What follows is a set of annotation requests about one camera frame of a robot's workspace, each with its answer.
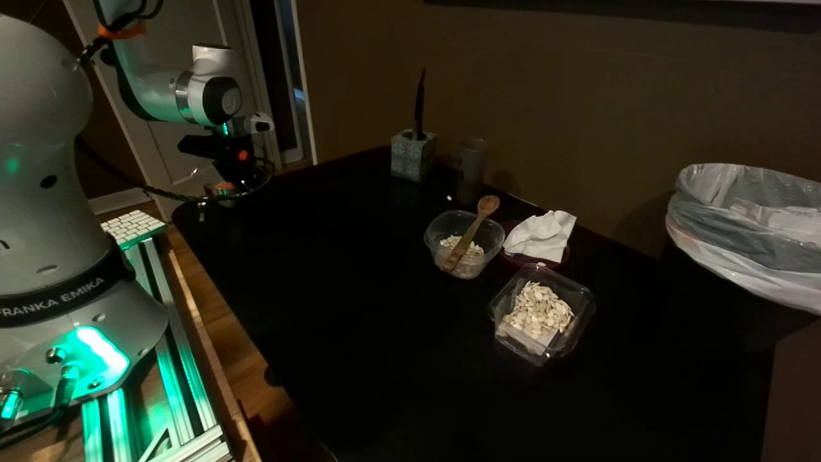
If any aluminium profile frame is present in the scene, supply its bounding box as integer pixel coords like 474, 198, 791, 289
0, 234, 237, 462

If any wooden spoon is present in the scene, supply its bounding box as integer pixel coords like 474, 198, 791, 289
446, 193, 502, 273

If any dark pen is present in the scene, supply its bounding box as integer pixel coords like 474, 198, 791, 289
412, 67, 430, 138

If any wooden robot stand board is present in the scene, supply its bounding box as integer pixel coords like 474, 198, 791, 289
161, 223, 265, 462

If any white crumpled tissue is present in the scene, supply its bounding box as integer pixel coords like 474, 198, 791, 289
500, 209, 580, 266

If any grey cube pen holder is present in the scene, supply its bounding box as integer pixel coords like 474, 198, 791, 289
390, 126, 437, 185

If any white lined trash bin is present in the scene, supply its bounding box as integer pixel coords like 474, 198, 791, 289
664, 162, 821, 318

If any white door frame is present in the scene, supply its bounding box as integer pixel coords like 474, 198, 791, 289
62, 0, 321, 201

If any clear container with white pieces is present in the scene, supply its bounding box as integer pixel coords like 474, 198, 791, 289
485, 262, 598, 370

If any black cable with orange tape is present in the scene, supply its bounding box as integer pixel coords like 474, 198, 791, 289
79, 0, 167, 70

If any white perforated plate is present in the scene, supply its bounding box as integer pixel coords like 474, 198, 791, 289
99, 209, 167, 251

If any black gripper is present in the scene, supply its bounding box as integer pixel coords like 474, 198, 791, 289
206, 126, 265, 185

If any clear plastic bowl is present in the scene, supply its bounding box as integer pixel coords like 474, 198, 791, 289
420, 209, 509, 282

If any dark trash bin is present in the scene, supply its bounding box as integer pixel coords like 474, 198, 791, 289
661, 242, 818, 361

